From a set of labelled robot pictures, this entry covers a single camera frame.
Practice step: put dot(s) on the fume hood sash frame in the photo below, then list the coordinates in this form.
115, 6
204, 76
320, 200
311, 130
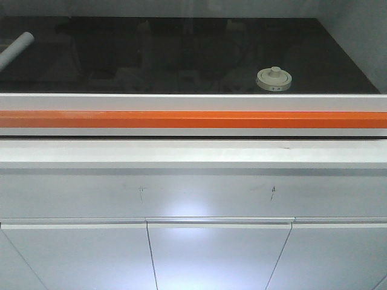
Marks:
194, 115

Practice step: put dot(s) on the glass jar with cream lid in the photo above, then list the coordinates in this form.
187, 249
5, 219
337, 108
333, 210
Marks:
273, 79

